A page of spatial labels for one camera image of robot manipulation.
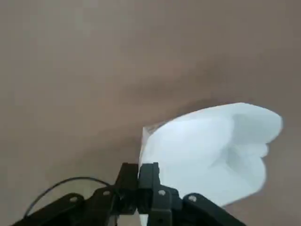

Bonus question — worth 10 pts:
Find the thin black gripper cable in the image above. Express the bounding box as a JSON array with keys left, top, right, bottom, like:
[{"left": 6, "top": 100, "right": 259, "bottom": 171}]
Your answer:
[{"left": 23, "top": 176, "right": 115, "bottom": 218}]

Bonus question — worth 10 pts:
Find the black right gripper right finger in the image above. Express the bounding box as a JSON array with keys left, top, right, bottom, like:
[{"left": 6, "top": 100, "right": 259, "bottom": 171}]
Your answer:
[{"left": 137, "top": 162, "right": 246, "bottom": 226}]

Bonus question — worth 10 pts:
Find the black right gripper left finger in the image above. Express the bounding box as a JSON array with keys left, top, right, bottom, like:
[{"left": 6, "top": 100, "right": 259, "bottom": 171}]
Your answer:
[{"left": 9, "top": 162, "right": 140, "bottom": 226}]

